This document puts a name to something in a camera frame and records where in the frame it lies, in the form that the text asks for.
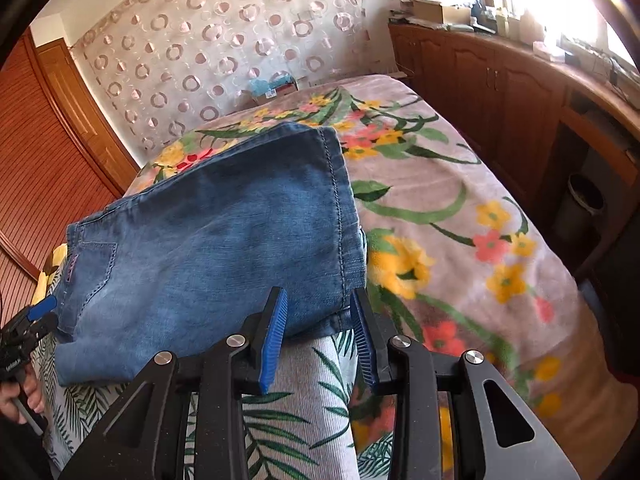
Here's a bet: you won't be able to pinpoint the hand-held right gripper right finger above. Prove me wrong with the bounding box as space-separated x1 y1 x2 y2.
349 286 581 480

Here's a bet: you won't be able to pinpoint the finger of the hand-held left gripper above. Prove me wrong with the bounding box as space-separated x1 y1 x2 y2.
26 294 60 322
15 312 60 341

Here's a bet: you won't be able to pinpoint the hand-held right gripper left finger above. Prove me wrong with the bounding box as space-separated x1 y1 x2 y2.
60 286 290 480

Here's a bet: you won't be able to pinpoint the blue denim pants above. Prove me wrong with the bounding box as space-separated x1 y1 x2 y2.
54 121 368 387

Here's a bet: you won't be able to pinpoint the person's left hand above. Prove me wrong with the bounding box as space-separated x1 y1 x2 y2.
0 375 48 433

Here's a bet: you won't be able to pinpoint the yellow plush toy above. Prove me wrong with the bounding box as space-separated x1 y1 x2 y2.
42 242 68 286

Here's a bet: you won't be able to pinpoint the floral blanket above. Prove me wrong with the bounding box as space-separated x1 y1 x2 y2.
122 74 626 480

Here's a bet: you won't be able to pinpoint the cardboard box with blue cloth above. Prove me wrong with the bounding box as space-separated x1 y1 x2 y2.
242 72 308 106

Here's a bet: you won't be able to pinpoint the dark trash bin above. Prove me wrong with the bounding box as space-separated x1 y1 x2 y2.
562 174 606 246

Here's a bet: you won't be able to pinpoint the wooden cabinet counter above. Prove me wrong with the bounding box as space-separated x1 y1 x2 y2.
387 12 640 281

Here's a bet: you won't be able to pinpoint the circle patterned sheer curtain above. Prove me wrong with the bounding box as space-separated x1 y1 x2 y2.
70 0 381 161

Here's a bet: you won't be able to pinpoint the open cardboard box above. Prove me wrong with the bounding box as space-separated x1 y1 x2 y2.
411 0 473 25

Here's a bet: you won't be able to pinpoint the wooden framed window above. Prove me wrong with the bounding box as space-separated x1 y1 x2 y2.
480 0 640 71

